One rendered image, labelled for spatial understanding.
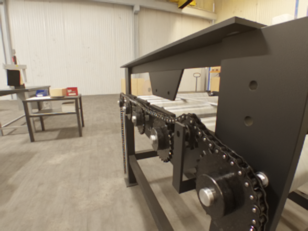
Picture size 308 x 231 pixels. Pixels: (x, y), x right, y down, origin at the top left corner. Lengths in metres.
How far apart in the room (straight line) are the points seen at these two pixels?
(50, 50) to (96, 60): 2.77
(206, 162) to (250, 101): 0.15
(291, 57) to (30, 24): 11.73
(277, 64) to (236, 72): 0.08
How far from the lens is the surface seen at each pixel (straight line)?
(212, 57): 0.43
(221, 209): 0.31
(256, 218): 0.30
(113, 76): 10.83
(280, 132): 0.29
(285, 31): 0.30
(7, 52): 11.76
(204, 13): 13.75
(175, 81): 0.56
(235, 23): 0.29
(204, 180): 0.33
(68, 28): 11.30
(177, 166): 0.42
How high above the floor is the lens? 1.07
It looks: 14 degrees down
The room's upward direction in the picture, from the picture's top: straight up
